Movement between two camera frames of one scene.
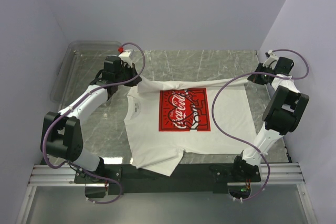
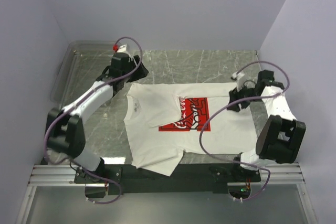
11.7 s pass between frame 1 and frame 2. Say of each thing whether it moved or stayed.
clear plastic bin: stayed
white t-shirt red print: stayed
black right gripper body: moved
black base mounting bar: stayed
